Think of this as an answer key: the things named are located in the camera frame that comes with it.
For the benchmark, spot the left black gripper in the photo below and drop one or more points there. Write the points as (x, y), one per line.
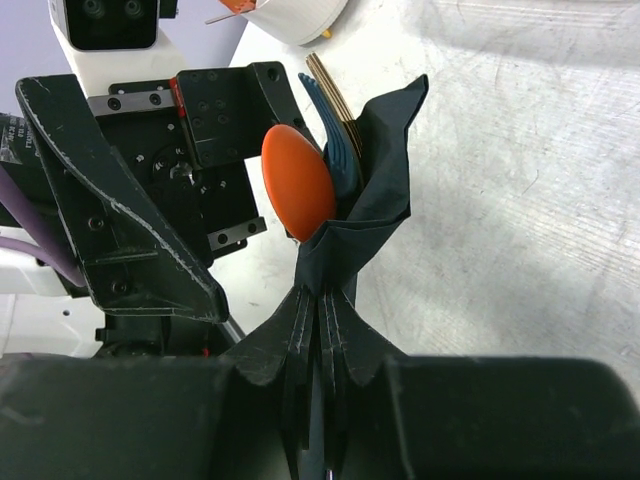
(186, 140)

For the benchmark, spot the orange plastic spoon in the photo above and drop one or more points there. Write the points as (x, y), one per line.
(297, 181)

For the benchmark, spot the blue plastic fork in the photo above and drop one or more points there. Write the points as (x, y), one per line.
(339, 152)

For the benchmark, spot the gold fork green handle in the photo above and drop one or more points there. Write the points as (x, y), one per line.
(335, 99)

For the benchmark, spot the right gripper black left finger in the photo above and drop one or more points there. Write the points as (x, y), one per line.
(243, 415)

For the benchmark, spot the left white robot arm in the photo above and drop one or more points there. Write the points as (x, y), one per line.
(46, 308)

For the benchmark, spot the white utensil holder cup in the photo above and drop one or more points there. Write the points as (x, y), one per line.
(296, 22)

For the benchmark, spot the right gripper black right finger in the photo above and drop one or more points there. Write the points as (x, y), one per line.
(395, 416)

